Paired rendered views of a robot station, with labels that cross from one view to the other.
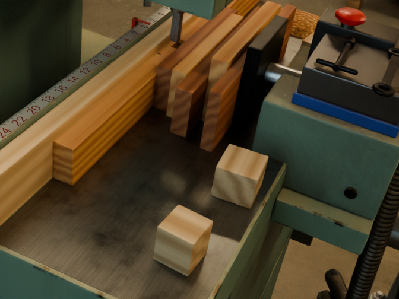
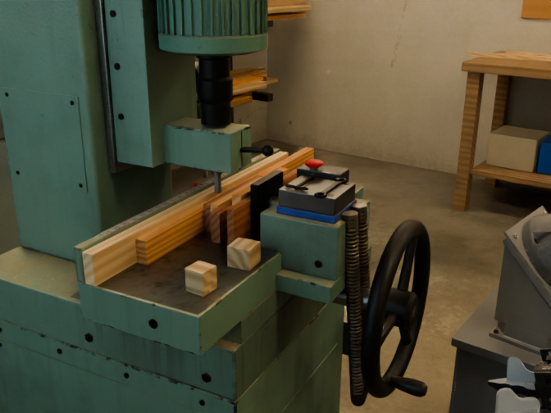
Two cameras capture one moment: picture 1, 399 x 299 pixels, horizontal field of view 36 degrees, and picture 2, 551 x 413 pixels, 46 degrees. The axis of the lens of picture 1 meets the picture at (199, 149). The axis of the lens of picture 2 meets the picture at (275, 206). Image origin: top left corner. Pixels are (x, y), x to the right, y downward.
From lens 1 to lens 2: 50 cm
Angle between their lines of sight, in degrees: 18
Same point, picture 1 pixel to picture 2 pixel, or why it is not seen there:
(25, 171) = (118, 251)
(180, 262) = (198, 288)
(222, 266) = (224, 292)
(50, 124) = (134, 229)
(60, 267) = (134, 294)
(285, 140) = (276, 236)
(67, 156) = (143, 247)
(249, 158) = (248, 242)
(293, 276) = not seen: outside the picture
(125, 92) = (181, 218)
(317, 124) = (290, 222)
